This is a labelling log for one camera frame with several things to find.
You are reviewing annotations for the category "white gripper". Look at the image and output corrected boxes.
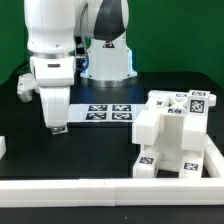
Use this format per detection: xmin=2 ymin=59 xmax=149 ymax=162
xmin=17 ymin=56 xmax=75 ymax=135

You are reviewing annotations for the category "white marker tag board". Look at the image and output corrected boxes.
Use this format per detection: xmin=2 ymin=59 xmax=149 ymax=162
xmin=68 ymin=104 xmax=144 ymax=123

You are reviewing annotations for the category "white block at left edge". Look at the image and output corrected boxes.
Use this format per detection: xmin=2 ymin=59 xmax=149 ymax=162
xmin=0 ymin=136 xmax=6 ymax=160

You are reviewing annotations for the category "white long front beam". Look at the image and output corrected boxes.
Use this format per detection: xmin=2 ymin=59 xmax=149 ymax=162
xmin=181 ymin=115 xmax=207 ymax=152

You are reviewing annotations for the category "white long back beam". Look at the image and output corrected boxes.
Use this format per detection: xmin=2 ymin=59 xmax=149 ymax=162
xmin=132 ymin=99 xmax=160 ymax=145

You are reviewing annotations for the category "white L-shaped fence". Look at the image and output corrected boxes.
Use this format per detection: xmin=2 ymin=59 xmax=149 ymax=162
xmin=0 ymin=142 xmax=224 ymax=208

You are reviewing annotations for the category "white long beam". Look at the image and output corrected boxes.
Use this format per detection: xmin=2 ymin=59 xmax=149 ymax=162
xmin=181 ymin=115 xmax=207 ymax=152
xmin=132 ymin=99 xmax=160 ymax=145

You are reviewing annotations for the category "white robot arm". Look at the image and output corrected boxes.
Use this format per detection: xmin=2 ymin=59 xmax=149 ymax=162
xmin=17 ymin=0 xmax=136 ymax=133

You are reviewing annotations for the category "white chair seat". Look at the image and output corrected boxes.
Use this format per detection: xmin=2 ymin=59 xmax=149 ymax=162
xmin=140 ymin=107 xmax=197 ymax=173

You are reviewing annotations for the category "white small tagged cube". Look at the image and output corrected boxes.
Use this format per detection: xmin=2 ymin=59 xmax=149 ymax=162
xmin=187 ymin=90 xmax=210 ymax=115

